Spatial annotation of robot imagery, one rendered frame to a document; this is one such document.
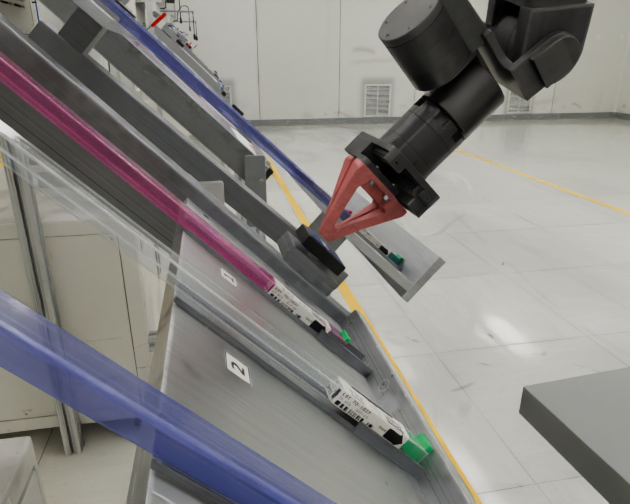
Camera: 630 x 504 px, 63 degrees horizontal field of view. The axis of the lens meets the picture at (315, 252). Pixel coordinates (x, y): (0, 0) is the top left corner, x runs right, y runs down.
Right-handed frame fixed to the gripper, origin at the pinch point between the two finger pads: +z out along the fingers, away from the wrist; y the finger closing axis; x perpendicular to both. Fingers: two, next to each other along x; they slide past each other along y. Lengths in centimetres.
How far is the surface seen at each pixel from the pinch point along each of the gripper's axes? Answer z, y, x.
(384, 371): 4.2, 12.5, 6.7
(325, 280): 3.5, 2.2, 2.4
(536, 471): 10, -41, 103
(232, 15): -73, -739, -22
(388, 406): 5.3, 15.8, 6.7
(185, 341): 6.2, 25.0, -11.5
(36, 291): 61, -71, -10
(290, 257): 4.1, 2.1, -1.7
